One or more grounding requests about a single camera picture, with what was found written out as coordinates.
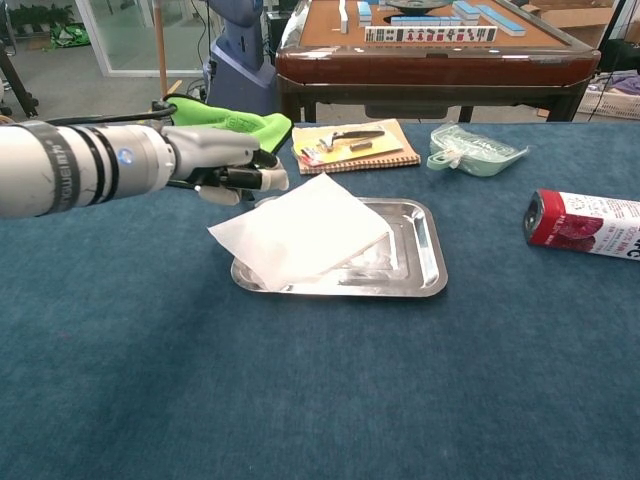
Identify dark round dice dome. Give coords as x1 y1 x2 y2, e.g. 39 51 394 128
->
384 0 454 14

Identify brown mahjong table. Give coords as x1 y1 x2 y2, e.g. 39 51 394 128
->
274 0 602 124

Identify green potted plants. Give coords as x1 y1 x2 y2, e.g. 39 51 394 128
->
8 3 75 31

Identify short blue tile stack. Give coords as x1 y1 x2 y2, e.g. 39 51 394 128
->
452 0 482 21

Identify black tripod leg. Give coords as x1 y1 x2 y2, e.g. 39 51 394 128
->
0 39 40 120

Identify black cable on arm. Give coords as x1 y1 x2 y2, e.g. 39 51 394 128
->
47 99 179 126

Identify razor in yellow blister pack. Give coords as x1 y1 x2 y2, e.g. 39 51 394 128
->
291 123 405 168

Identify red and white drink can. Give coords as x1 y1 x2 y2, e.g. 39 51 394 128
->
522 188 640 261

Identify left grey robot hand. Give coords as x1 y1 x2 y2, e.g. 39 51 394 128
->
162 124 290 207

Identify brown spiral notebook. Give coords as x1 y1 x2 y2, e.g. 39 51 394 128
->
291 118 422 176

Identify white plastic basket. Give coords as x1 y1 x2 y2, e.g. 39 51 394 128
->
574 74 640 121

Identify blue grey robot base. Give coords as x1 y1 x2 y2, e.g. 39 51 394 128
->
205 0 278 116

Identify cardboard box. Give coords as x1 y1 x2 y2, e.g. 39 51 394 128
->
519 0 619 49

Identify face-up mahjong tile row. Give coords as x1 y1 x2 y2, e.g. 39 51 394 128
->
364 25 499 44

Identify blue tile row behind face-up tiles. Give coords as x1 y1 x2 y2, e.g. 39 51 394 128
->
390 15 464 27

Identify mint green packaged dustpan set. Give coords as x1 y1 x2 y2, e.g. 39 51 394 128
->
426 122 531 178

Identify green microfiber cloth black trim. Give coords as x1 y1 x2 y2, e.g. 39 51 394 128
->
164 94 294 154

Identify long diagonal blue tile row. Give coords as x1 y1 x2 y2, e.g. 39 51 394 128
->
476 4 527 37

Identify wooden pole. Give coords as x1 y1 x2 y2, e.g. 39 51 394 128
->
152 0 169 97

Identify green bag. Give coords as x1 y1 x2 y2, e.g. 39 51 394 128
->
49 23 91 50

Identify stainless steel tray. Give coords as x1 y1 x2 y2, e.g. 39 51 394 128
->
230 195 449 299

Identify white paper sheet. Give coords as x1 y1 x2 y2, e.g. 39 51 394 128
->
207 172 393 293

